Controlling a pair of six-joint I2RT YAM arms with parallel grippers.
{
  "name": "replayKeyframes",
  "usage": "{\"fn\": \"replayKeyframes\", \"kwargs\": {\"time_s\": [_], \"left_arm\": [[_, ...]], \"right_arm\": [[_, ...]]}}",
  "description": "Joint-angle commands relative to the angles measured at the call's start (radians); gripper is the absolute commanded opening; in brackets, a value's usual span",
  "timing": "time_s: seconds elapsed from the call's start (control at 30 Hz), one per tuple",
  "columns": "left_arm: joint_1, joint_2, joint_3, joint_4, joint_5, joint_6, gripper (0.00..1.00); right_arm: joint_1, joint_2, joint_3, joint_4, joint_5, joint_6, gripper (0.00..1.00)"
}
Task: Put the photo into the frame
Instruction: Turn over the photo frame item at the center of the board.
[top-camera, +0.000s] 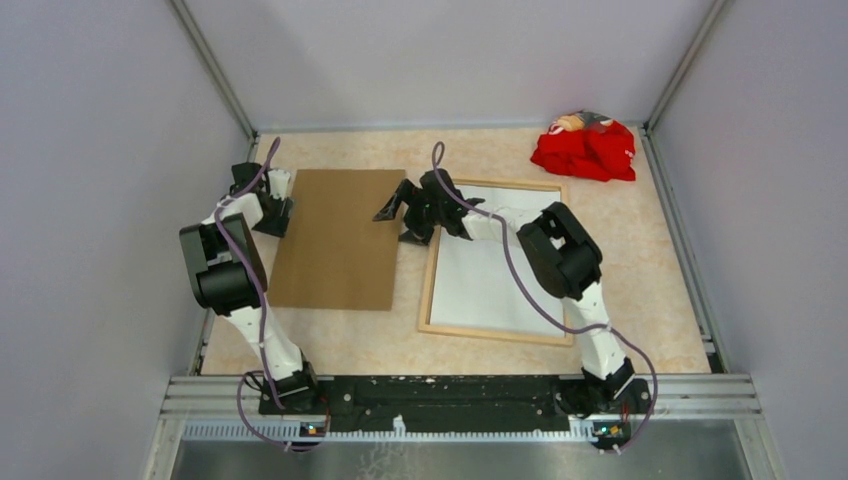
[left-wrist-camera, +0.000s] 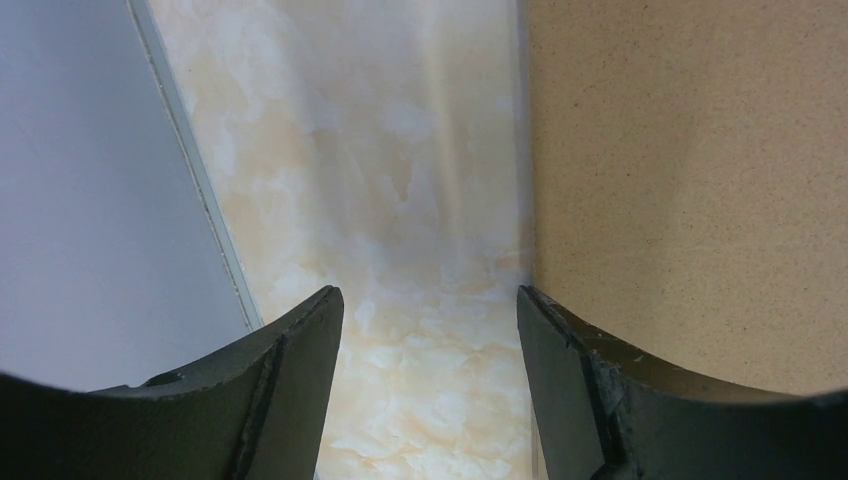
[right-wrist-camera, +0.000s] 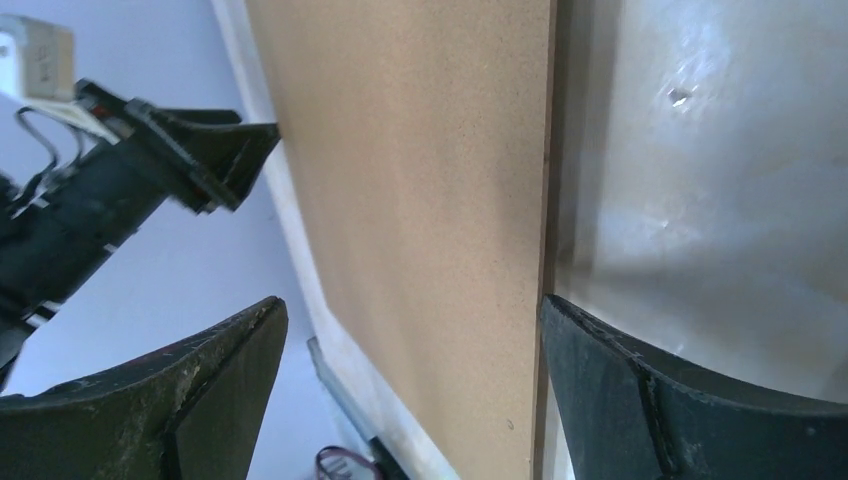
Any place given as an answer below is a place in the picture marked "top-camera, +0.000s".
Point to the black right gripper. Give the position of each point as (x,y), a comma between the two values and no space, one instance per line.
(410,196)

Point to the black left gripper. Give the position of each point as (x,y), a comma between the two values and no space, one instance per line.
(280,226)

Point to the light wooden picture frame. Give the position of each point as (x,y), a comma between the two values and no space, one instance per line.
(427,298)

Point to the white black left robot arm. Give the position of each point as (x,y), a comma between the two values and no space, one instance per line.
(227,276)

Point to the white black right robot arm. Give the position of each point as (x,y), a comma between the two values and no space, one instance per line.
(564,259)

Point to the red crumpled cloth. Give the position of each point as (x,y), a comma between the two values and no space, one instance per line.
(587,145)

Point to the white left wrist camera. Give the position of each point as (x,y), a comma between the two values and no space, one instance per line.
(279,183)

